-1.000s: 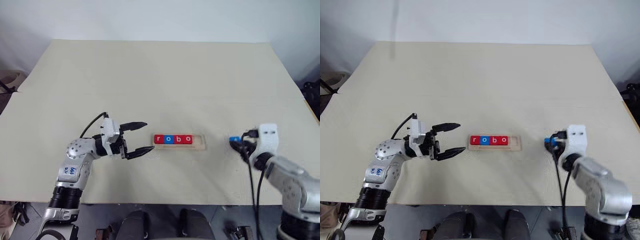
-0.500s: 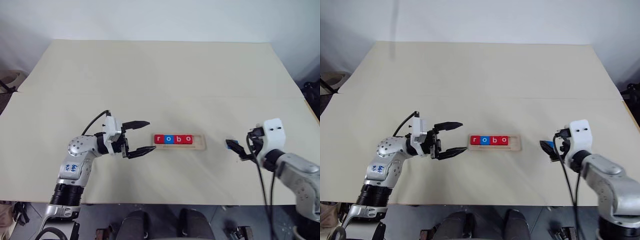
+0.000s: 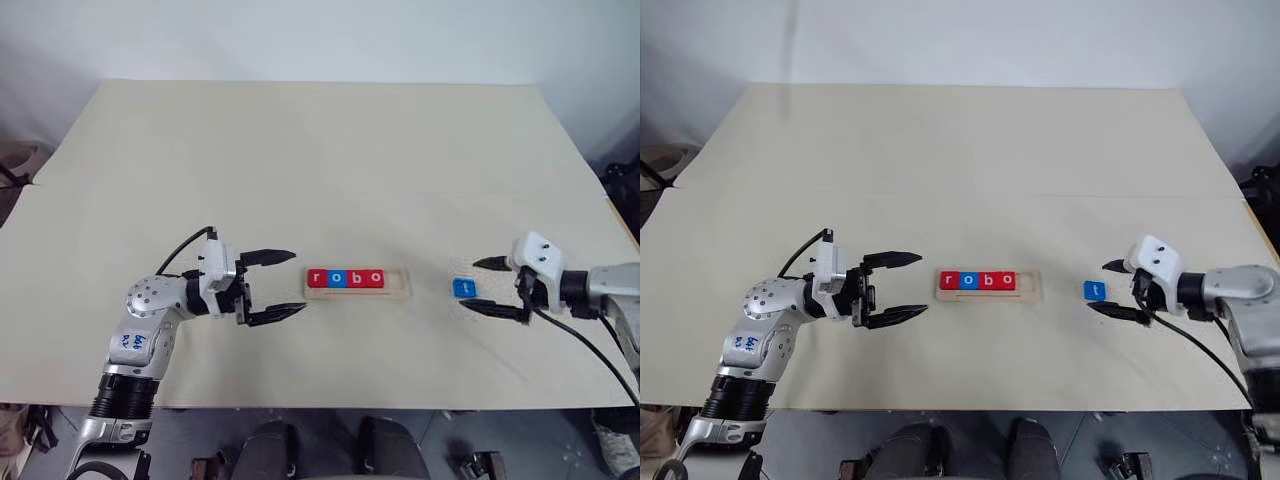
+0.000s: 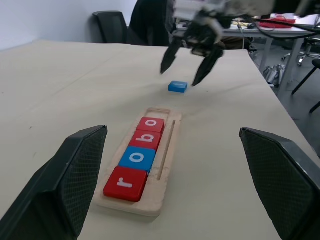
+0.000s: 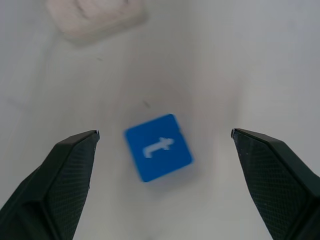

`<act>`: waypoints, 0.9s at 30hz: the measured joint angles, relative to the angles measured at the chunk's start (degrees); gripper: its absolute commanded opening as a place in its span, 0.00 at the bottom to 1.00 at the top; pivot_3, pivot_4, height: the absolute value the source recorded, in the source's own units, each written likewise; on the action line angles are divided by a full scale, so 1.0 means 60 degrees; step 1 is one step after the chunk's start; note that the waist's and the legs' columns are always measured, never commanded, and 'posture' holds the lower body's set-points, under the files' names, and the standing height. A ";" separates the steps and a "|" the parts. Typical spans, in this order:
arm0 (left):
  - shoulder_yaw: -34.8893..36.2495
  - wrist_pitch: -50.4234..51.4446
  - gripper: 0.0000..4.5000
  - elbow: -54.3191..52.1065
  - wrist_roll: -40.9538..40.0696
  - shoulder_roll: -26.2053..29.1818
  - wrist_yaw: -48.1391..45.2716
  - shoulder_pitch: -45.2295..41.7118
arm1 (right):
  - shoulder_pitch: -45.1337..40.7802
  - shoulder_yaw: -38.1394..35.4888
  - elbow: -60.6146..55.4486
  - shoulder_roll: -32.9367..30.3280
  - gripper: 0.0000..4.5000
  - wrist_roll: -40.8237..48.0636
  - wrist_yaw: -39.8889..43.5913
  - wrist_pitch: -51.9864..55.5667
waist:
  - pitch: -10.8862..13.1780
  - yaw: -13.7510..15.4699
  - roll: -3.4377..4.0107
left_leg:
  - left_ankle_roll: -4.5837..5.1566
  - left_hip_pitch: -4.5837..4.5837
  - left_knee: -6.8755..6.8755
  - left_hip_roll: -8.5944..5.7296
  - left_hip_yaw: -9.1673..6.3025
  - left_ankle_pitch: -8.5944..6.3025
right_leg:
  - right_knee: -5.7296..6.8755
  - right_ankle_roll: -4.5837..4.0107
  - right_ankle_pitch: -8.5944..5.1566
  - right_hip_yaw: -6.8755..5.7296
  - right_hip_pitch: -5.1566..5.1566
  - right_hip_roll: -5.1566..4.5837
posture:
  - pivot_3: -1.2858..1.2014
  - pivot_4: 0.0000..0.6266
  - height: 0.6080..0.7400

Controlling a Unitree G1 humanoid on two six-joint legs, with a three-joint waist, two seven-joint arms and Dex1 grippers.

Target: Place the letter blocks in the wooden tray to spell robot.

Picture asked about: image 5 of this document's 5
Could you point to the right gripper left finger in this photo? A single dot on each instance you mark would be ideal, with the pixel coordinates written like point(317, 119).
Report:
point(50, 190)

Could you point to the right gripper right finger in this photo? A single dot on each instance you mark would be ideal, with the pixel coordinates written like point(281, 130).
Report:
point(275, 185)

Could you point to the wooden letter tray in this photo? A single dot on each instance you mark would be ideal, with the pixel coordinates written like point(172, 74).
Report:
point(95, 17)

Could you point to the blue letter tile t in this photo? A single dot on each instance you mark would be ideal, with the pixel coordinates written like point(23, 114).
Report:
point(158, 148)

